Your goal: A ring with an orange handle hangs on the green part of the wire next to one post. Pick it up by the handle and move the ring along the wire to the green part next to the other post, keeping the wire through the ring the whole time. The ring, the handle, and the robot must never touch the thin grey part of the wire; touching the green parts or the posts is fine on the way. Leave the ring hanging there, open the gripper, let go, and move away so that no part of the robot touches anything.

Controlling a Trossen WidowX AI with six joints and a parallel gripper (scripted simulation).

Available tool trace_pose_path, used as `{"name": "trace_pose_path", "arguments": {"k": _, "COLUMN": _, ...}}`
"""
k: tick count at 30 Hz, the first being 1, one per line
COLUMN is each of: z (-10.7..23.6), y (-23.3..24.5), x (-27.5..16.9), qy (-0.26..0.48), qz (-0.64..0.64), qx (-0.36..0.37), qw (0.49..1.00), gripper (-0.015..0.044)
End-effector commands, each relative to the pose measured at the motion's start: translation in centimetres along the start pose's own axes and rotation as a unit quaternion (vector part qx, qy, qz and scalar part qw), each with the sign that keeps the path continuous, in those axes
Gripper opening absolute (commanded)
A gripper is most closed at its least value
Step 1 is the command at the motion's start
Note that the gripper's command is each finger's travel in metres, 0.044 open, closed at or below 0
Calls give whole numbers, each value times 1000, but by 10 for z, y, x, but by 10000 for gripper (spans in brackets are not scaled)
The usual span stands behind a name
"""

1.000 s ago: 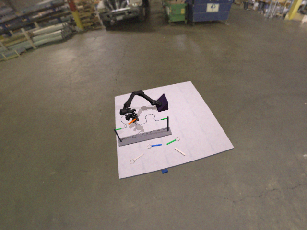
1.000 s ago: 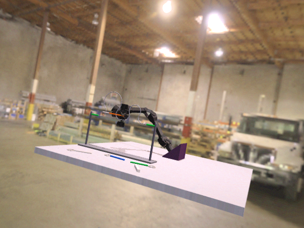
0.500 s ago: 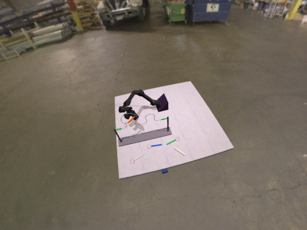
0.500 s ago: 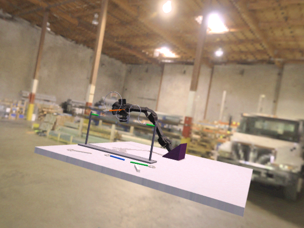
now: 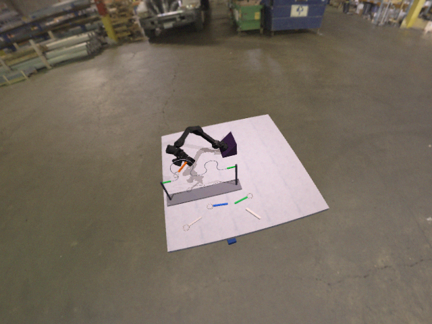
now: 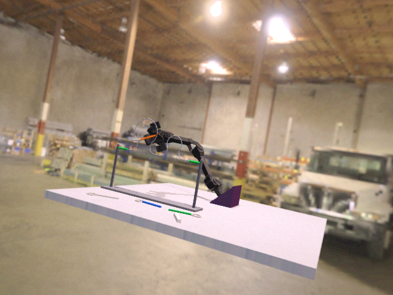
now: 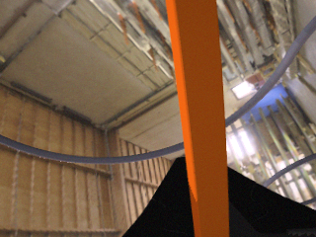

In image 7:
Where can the orange handle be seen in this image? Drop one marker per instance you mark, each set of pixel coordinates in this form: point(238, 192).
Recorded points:
point(193, 26)

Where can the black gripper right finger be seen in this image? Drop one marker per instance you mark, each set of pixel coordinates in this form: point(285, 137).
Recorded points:
point(255, 211)

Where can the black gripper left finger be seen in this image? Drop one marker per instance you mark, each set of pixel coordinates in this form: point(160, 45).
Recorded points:
point(169, 213)

